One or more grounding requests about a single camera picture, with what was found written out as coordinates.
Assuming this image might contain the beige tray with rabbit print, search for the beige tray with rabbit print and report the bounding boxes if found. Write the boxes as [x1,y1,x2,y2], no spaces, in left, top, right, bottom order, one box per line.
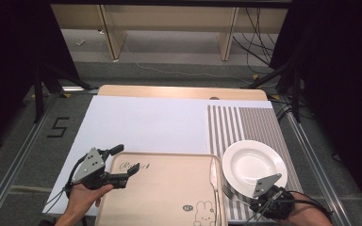
[94,152,229,226]

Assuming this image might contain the person's left hand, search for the person's left hand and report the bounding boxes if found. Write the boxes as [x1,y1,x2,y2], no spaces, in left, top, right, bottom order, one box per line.
[65,183,115,220]

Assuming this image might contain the hand-held gripper cable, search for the hand-held gripper cable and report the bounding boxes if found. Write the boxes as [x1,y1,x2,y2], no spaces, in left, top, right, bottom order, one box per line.
[282,189,335,218]
[41,154,88,215]

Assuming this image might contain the beige wooden desk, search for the beige wooden desk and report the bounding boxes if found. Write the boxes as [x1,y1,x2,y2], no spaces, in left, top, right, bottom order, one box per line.
[50,3,288,62]

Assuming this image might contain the person's right hand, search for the person's right hand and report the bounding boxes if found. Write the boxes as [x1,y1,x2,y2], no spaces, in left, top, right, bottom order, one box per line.
[278,191,335,226]

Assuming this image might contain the white plate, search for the white plate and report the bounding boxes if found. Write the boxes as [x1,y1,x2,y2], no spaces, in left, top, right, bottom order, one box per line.
[222,139,288,199]

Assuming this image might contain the black metal stand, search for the black metal stand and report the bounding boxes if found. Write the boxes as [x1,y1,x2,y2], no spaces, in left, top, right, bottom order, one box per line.
[32,62,99,124]
[239,53,304,124]

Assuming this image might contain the right hand-held gripper cable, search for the right hand-held gripper cable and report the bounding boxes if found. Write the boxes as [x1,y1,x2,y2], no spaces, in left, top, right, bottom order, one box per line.
[282,189,335,218]

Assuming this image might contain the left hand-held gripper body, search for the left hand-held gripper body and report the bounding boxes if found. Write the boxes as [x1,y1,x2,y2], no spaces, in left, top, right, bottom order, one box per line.
[71,147,130,190]

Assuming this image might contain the grey striped placemat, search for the grey striped placemat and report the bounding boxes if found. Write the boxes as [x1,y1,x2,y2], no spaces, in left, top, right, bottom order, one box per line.
[206,105,316,225]

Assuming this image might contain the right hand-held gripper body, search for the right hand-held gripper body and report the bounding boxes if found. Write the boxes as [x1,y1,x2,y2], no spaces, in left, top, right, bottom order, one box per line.
[253,172,296,220]

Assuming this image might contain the left hand-held gripper cable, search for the left hand-held gripper cable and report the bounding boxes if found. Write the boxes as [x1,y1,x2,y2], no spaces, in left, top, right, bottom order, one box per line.
[41,154,88,215]

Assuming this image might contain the aluminium floor rail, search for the aluminium floor rail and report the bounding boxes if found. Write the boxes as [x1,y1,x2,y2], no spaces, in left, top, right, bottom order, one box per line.
[286,110,354,226]
[0,93,61,226]

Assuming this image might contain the white board sheet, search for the white board sheet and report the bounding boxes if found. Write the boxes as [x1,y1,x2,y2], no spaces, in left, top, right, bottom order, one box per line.
[41,95,274,218]

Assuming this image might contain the silver table knife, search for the silver table knife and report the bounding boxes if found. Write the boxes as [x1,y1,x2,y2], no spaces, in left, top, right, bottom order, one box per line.
[209,155,223,226]

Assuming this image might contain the black curtain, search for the black curtain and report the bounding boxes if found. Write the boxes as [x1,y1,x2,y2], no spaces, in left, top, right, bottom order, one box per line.
[0,0,80,154]
[269,0,362,218]

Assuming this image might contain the black floor cables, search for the black floor cables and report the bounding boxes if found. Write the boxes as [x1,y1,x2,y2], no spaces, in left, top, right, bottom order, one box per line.
[231,7,279,75]

